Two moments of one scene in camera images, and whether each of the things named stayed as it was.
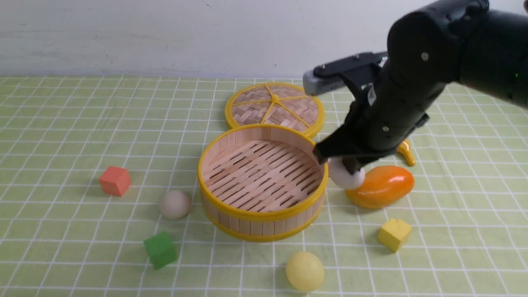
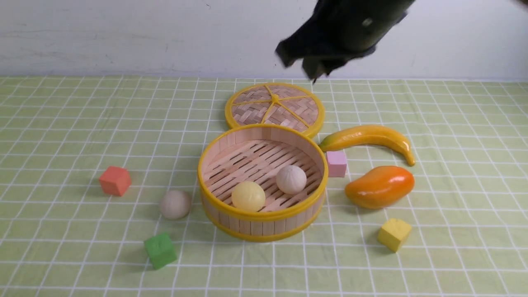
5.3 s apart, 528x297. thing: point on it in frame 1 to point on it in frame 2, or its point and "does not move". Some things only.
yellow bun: [305, 271] to [248, 195]
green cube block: [160, 250] does not move
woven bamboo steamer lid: [284, 104] does not move
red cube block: [115, 180] does not move
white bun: [340, 175] to [291, 179]
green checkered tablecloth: [100, 196] does not move
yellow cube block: [392, 233] does not move
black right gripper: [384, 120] to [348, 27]
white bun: [175, 204] does not move
